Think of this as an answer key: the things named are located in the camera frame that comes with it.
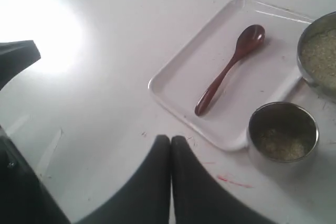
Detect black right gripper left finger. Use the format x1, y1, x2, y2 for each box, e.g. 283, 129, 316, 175
79, 135, 171, 223

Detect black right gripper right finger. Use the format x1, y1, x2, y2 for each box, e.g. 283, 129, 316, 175
171, 136, 270, 223

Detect brown wooden spoon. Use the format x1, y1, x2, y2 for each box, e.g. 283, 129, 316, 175
194, 24, 266, 116

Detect pale food pieces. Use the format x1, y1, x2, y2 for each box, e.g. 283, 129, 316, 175
256, 129, 314, 162

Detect small steel cup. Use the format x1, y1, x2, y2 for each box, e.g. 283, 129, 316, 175
246, 102, 320, 167

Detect wide steel bowl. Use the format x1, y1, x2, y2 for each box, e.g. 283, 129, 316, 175
297, 12, 335, 101

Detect white rectangular plastic tray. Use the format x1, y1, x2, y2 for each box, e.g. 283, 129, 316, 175
148, 0, 313, 152

